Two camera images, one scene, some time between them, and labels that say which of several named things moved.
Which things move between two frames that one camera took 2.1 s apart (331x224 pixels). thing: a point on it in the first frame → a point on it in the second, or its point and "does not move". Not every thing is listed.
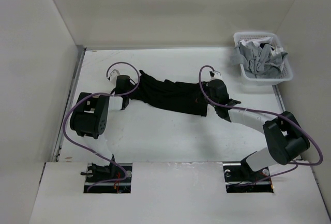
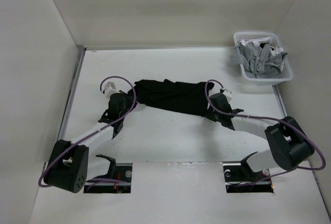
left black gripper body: (131, 87) → (129, 103)
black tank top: (180, 96) does not move
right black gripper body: (206, 89) → (213, 115)
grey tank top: (258, 62) does not move
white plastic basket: (286, 73) does not move
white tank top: (267, 40) does not move
